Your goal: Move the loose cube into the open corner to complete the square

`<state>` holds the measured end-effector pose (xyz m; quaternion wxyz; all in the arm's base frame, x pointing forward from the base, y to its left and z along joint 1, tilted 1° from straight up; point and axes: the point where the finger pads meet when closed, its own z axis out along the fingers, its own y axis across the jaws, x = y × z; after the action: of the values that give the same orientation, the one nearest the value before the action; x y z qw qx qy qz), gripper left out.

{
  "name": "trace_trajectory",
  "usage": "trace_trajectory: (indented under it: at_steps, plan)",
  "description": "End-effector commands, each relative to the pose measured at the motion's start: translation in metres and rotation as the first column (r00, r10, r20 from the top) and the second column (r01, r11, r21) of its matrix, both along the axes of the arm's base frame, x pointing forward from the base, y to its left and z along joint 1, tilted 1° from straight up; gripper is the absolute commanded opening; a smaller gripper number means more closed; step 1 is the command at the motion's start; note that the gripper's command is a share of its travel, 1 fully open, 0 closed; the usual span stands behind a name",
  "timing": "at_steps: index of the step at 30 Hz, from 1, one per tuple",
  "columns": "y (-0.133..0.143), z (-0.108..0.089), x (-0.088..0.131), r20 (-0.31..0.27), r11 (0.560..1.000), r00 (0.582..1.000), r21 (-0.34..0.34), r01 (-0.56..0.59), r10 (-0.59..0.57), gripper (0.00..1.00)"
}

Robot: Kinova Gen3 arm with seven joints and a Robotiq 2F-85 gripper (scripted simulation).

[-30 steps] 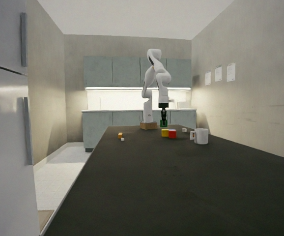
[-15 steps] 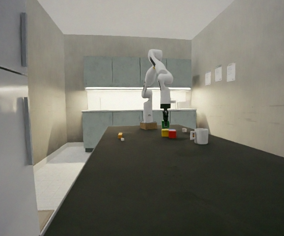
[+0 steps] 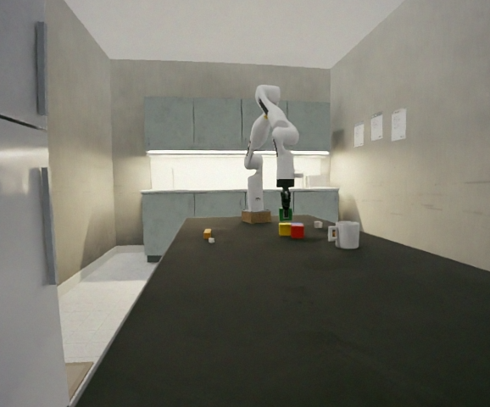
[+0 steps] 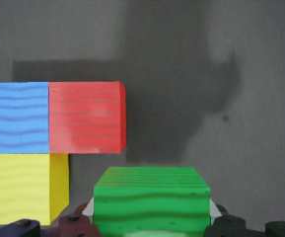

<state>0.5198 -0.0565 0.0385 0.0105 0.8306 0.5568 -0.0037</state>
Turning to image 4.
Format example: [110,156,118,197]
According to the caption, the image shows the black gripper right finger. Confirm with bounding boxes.
[203,199,285,237]

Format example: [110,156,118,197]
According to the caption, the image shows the green cube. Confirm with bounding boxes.
[94,167,210,237]

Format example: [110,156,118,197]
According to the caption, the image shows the red wooden cube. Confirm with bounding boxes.
[48,82,126,153]

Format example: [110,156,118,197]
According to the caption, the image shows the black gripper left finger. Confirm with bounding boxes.
[0,197,102,237]

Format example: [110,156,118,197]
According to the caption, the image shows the yellow cube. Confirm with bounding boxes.
[0,153,69,225]

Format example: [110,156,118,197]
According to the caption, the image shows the blue cube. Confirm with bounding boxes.
[0,82,49,154]

